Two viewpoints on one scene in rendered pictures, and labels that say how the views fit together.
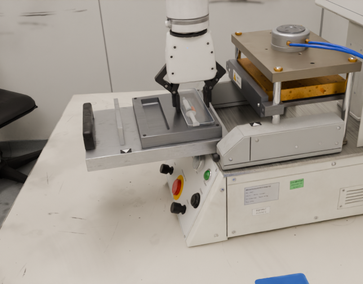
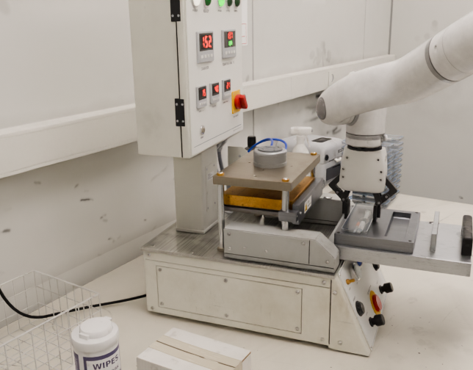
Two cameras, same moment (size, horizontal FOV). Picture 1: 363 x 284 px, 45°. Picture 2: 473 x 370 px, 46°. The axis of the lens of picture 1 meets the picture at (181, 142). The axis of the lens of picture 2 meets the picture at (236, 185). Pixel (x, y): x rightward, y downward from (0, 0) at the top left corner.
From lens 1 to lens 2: 2.09 m
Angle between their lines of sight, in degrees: 125
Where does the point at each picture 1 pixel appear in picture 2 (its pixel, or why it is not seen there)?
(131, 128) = (422, 236)
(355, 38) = (208, 161)
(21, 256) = not seen: outside the picture
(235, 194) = not seen: hidden behind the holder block
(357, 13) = (225, 131)
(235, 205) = not seen: hidden behind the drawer
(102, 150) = (455, 227)
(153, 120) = (400, 230)
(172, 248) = (400, 291)
